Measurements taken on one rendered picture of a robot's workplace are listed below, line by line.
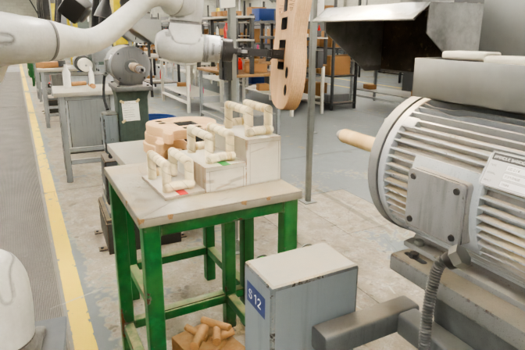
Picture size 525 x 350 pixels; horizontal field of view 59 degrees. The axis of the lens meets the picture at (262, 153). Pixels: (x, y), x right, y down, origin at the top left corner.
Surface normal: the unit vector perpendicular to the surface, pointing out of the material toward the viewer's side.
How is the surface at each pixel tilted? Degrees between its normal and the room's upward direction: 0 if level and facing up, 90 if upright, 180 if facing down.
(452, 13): 90
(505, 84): 90
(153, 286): 90
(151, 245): 90
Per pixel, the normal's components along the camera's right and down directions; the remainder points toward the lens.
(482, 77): -0.89, 0.11
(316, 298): 0.46, 0.23
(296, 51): 0.19, -0.19
